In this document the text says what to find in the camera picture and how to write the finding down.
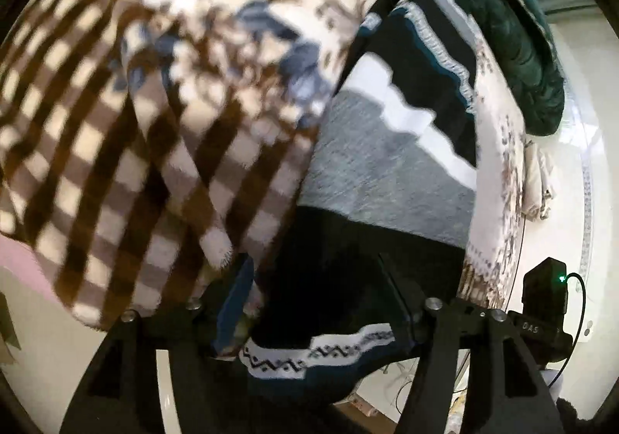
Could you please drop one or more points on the striped navy grey sweater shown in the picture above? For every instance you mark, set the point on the striped navy grey sweater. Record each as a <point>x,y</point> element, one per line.
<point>391,183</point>

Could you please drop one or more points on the floral plaid bed blanket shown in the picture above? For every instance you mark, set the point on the floral plaid bed blanket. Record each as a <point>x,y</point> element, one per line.
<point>145,144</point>

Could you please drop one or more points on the dark teal velvet pillow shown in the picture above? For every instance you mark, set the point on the dark teal velvet pillow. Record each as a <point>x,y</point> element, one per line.
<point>536,27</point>

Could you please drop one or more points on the white bedside cabinet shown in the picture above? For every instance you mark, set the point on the white bedside cabinet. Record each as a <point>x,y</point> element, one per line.
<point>377,402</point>

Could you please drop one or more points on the crumpled white cloth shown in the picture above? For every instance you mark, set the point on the crumpled white cloth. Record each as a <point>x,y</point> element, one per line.
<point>538,190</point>

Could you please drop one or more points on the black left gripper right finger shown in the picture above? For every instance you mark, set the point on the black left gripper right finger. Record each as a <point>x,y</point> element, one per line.
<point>505,392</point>

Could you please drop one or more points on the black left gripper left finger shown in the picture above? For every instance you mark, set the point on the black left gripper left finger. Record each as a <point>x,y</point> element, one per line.
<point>128,387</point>

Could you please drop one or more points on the pink bed sheet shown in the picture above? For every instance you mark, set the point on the pink bed sheet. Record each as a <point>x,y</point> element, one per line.
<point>19,260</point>

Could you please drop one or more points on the white bed headboard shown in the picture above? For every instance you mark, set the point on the white bed headboard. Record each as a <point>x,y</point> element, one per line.
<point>579,229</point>

